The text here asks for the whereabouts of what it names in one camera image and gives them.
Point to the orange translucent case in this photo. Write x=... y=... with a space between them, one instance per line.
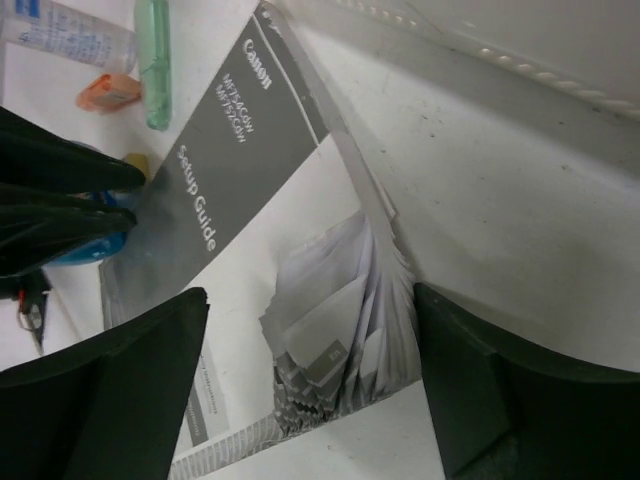
x=109 y=93

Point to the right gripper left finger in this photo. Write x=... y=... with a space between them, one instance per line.
x=109 y=407

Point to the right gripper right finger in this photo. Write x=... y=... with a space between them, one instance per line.
x=503 y=407

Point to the blue gel jar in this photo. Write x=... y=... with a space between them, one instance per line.
x=105 y=247

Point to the grey setup guide booklet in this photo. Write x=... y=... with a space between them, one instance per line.
x=266 y=203

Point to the green translucent case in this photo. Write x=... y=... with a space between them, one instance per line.
x=152 y=29

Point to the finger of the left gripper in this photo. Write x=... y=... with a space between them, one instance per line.
x=35 y=158
x=37 y=227

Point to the white plastic strip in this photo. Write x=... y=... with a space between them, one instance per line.
x=139 y=161

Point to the small clear spray bottle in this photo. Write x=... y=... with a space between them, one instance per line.
x=53 y=28

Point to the white file organizer rack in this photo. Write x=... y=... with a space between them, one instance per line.
x=588 y=50

